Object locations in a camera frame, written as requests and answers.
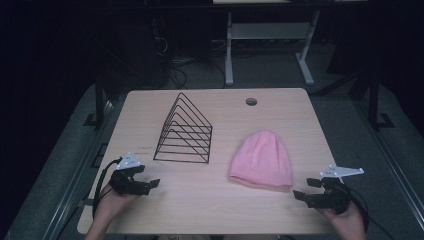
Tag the pink knit beanie hat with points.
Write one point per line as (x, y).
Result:
(261, 163)

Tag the black stand post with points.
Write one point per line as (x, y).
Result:
(99, 100)
(374, 100)

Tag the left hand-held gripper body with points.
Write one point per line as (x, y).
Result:
(128, 186)

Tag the person's left hand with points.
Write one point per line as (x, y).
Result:
(111, 205)

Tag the person's right hand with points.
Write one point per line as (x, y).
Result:
(350, 221)

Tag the white metal desk frame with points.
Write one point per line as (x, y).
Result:
(266, 31)

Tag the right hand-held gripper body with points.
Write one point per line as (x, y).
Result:
(333, 200)

